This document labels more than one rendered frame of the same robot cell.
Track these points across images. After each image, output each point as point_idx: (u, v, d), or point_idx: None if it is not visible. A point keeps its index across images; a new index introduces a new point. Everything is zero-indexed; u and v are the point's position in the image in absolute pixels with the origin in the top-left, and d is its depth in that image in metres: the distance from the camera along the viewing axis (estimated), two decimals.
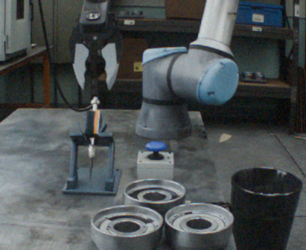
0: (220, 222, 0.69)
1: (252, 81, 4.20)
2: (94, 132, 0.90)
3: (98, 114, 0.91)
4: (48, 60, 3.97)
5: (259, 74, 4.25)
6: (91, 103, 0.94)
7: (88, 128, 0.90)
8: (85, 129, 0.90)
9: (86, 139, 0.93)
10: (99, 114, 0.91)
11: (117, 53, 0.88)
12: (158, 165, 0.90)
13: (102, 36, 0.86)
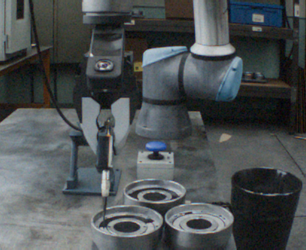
0: (220, 222, 0.69)
1: (252, 81, 4.20)
2: None
3: (110, 140, 0.70)
4: (48, 60, 3.97)
5: (259, 74, 4.25)
6: (105, 126, 0.73)
7: (100, 159, 0.69)
8: (97, 160, 0.69)
9: (98, 172, 0.72)
10: (111, 141, 0.70)
11: (131, 112, 0.69)
12: (158, 165, 0.90)
13: None
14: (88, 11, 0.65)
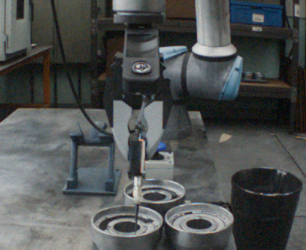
0: (220, 222, 0.69)
1: (252, 81, 4.20)
2: None
3: (142, 145, 0.67)
4: (48, 60, 3.97)
5: (259, 74, 4.25)
6: (135, 130, 0.70)
7: (132, 164, 0.66)
8: (129, 166, 0.66)
9: (129, 178, 0.69)
10: (144, 146, 0.67)
11: (164, 116, 0.66)
12: (158, 165, 0.90)
13: None
14: (120, 10, 0.62)
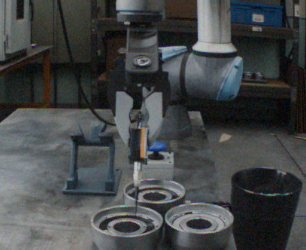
0: (220, 222, 0.69)
1: (252, 81, 4.20)
2: (141, 155, 0.72)
3: (144, 132, 0.73)
4: (48, 60, 3.97)
5: (259, 74, 4.25)
6: (135, 119, 0.76)
7: (133, 150, 0.73)
8: (130, 151, 0.73)
9: (129, 163, 0.75)
10: (146, 134, 0.73)
11: (164, 106, 0.73)
12: (158, 165, 0.90)
13: (148, 83, 0.72)
14: (123, 10, 0.69)
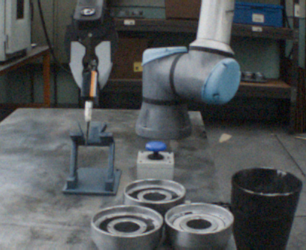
0: (220, 222, 0.69)
1: (252, 81, 4.20)
2: (91, 94, 0.83)
3: (94, 75, 0.84)
4: (48, 60, 3.97)
5: (259, 74, 4.25)
6: (88, 66, 0.87)
7: (84, 90, 0.83)
8: (82, 91, 0.83)
9: (83, 103, 0.86)
10: (95, 77, 0.84)
11: (111, 52, 0.83)
12: (158, 165, 0.90)
13: (97, 33, 0.82)
14: None
